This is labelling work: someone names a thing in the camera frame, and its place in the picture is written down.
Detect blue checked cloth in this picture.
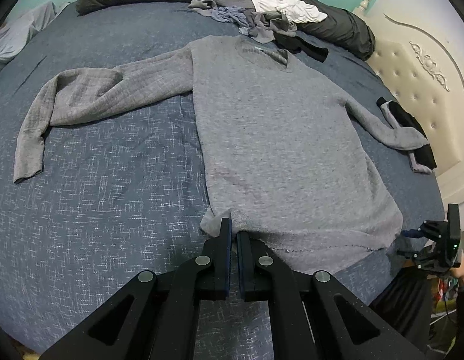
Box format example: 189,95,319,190
209,5,255,34

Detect cream tufted headboard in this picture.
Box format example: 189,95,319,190
352,0,464,229

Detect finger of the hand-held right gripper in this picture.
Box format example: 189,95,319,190
398,245,449,271
402,220,449,241

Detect grey knit sweater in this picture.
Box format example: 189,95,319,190
12,34,429,276

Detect light grey blanket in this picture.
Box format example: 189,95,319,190
0,1,60,79

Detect crumpled grey garment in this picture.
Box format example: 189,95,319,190
187,0,298,44

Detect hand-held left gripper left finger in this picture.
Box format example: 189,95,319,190
39,217,232,360

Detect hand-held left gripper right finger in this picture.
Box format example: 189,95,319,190
236,231,429,360

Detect person's dark clothing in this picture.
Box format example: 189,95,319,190
370,265,435,350

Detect folded black and lavender garment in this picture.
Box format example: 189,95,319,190
376,97,437,175

